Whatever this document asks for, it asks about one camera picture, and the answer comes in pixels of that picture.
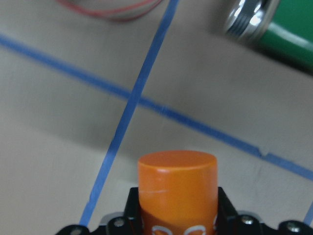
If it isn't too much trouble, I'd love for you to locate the orange cylinder with label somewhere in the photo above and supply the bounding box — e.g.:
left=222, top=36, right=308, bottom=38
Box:
left=137, top=150, right=218, bottom=235

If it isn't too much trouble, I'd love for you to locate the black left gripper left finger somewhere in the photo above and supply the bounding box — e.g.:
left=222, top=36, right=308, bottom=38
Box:
left=57, top=188, right=143, bottom=235

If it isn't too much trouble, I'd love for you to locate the red black power cable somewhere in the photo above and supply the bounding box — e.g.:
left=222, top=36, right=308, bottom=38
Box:
left=56, top=0, right=164, bottom=22

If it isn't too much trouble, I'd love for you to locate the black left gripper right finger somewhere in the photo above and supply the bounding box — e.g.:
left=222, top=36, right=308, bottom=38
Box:
left=216, top=187, right=313, bottom=235

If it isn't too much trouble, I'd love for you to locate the green conveyor belt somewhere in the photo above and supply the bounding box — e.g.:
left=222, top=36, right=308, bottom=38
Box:
left=224, top=0, right=313, bottom=72

